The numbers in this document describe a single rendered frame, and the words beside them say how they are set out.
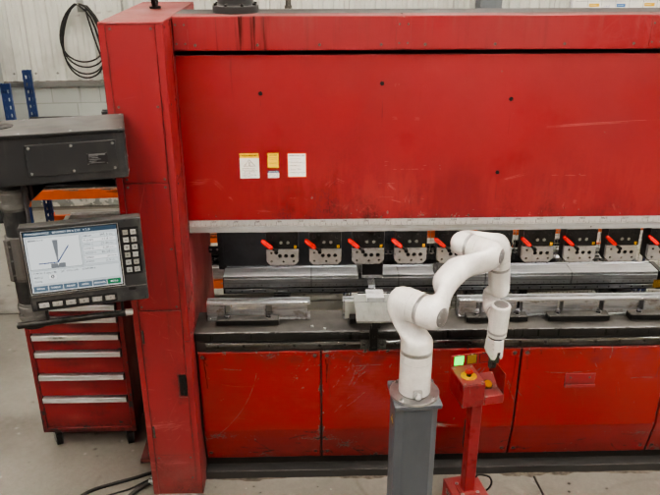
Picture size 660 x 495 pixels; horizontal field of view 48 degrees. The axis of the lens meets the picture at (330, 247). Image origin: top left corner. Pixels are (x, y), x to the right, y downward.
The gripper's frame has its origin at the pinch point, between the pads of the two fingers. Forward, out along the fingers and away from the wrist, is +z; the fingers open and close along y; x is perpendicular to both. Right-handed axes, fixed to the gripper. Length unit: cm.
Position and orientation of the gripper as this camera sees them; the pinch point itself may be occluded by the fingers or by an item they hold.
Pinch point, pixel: (492, 363)
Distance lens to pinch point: 341.6
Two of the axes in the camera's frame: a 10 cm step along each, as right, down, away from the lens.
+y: 1.8, 4.8, -8.6
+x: 9.8, -0.7, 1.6
